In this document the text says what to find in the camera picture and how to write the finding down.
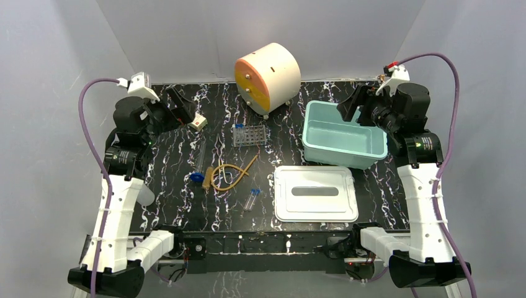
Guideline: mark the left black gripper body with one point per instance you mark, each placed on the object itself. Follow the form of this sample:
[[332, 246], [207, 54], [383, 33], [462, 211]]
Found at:
[[167, 109]]

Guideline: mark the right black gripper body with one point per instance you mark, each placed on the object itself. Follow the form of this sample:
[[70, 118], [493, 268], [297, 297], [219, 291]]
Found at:
[[376, 112]]

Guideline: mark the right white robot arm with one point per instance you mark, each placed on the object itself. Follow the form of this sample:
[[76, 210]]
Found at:
[[428, 259]]

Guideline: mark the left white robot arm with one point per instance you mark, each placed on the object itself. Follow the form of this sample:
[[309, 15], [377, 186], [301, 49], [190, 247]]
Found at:
[[112, 266]]

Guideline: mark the small cream cardboard box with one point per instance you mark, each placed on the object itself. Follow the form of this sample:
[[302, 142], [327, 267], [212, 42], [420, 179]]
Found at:
[[198, 123]]

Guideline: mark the light blue plastic bin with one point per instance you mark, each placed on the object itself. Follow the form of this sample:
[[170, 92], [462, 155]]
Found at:
[[327, 139]]

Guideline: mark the clear graduated cylinder blue base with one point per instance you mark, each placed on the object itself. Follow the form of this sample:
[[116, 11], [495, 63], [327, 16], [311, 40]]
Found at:
[[199, 175]]

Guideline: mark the clear test tube rack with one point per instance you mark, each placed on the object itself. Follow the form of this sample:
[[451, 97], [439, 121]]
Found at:
[[254, 135]]

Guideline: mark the metal crucible tongs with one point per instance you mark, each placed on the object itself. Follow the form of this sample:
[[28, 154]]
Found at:
[[217, 151]]

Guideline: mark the round cream drawer cabinet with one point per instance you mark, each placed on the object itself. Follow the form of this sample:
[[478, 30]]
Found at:
[[267, 78]]

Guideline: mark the white bin lid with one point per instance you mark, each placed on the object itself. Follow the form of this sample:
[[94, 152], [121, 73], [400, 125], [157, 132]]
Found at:
[[315, 194]]

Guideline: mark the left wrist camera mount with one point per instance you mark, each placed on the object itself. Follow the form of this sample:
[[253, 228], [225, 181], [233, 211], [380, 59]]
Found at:
[[139, 85]]

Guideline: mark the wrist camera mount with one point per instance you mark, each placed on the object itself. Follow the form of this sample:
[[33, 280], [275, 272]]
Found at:
[[139, 85], [394, 75]]

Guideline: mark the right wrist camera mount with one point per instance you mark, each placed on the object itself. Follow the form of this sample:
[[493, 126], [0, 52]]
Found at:
[[394, 75]]

